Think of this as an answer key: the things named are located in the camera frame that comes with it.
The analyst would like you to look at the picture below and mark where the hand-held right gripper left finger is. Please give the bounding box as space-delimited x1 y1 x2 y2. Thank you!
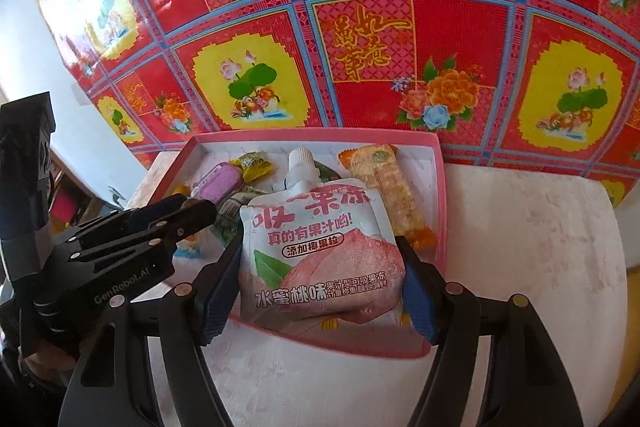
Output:
60 239 246 427

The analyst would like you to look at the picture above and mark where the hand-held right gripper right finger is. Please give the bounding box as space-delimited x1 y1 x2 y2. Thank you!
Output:
395 234 586 427

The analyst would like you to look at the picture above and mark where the red floral printed cloth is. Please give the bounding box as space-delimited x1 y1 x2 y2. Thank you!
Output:
27 0 640 208

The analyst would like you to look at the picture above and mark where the cluttered background furniture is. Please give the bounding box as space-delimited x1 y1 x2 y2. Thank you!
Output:
47 142 146 233

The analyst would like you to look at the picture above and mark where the small yellow candy packet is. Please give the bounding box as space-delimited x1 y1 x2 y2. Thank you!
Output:
235 152 277 182

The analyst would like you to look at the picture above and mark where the orange cracker packet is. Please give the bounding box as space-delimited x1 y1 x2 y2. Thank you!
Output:
337 145 437 250

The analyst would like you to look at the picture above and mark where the pink cardboard box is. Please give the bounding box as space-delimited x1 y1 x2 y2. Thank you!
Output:
125 131 447 360

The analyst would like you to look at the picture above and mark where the pink jelly drink pouch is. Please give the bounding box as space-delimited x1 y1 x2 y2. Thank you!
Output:
237 148 406 325

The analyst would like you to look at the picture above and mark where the purple tin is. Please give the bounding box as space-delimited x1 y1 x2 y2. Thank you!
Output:
192 162 243 202

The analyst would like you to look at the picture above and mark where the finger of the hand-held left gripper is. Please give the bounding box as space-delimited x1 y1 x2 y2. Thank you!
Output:
62 194 191 255
70 199 219 269

